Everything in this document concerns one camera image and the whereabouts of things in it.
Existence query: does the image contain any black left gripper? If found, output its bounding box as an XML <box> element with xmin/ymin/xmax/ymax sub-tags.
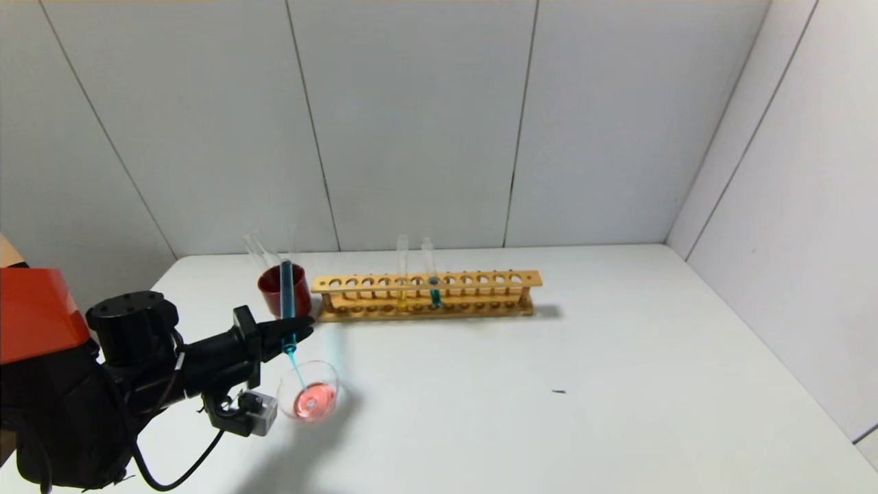
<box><xmin>184</xmin><ymin>305</ymin><xmax>316</xmax><ymax>389</ymax></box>

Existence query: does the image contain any test tube with teal-blue pigment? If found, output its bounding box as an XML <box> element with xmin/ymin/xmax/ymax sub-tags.
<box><xmin>279</xmin><ymin>260</ymin><xmax>300</xmax><ymax>357</ymax></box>
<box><xmin>422</xmin><ymin>237</ymin><xmax>442</xmax><ymax>308</ymax></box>

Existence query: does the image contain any test tube with yellow pigment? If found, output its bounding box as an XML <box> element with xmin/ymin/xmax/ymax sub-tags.
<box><xmin>396</xmin><ymin>235</ymin><xmax>410</xmax><ymax>311</ymax></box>

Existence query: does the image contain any wooden test tube rack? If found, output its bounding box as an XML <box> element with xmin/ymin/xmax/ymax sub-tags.
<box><xmin>312</xmin><ymin>270</ymin><xmax>543</xmax><ymax>323</ymax></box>

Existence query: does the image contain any dark red cup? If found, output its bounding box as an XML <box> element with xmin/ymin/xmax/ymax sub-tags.
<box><xmin>259</xmin><ymin>263</ymin><xmax>313</xmax><ymax>323</ymax></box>

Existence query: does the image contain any clear glass dish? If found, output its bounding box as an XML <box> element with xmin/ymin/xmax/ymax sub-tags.
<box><xmin>276</xmin><ymin>360</ymin><xmax>355</xmax><ymax>438</ymax></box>

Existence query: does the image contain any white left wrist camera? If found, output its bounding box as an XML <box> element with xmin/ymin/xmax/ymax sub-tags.
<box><xmin>206</xmin><ymin>389</ymin><xmax>279</xmax><ymax>438</ymax></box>

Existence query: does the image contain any thick black cable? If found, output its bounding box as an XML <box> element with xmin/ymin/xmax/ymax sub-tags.
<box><xmin>132</xmin><ymin>429</ymin><xmax>227</xmax><ymax>492</ymax></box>

